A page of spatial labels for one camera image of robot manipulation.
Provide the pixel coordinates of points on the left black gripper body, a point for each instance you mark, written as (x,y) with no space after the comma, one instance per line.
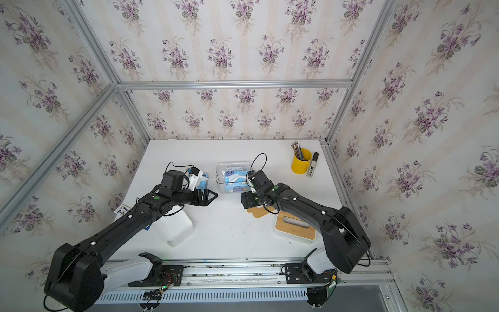
(194,198)

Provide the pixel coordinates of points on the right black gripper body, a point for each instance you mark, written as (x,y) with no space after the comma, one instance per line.
(251,199)

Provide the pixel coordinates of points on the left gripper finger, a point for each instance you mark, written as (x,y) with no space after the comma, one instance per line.
(211,198)
(211,193)

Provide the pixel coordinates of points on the bamboo tissue box lid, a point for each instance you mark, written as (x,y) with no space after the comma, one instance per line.
(259,212)

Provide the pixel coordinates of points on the blue tissue paper pack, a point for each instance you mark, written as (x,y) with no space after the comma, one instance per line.
(234,177)

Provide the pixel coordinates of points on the clear plastic tissue box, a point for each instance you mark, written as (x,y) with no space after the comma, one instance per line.
(230,177)

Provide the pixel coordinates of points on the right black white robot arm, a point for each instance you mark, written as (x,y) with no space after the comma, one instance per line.
(344,239)

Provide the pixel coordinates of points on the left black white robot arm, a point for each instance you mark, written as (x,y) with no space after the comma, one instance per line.
(79,274)

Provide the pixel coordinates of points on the white plastic box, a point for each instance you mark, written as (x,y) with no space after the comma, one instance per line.
(175,229)

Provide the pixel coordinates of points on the white bamboo-lid tissue box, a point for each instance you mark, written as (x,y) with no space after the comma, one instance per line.
(293,228)

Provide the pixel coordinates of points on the yellow pen cup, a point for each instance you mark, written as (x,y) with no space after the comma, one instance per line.
(302,166)

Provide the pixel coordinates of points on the black marker pen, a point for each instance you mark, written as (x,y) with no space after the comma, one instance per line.
(312,165)

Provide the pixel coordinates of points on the pencils in cup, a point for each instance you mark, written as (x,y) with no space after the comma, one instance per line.
(297,151)

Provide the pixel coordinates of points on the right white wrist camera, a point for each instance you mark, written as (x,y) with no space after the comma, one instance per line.
(250,184)

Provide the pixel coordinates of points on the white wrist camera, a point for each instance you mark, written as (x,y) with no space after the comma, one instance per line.
(250,184)
(195,177)

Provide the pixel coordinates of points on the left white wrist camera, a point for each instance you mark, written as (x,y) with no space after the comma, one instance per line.
(195,177)

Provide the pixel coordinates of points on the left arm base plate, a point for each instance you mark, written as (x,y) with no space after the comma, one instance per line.
(168,275)

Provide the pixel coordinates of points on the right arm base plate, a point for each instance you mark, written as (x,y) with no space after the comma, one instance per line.
(296,273)

